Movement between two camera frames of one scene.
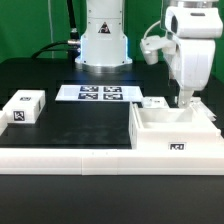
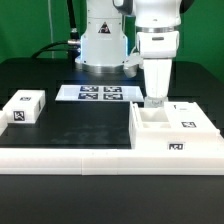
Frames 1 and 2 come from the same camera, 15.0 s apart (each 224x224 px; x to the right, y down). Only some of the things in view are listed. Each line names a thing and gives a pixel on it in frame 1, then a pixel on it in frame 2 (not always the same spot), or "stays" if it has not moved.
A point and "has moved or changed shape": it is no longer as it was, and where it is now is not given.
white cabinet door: (200, 111) has moved or changed shape
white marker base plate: (100, 93) stays
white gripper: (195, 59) -> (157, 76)
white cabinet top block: (25, 106) stays
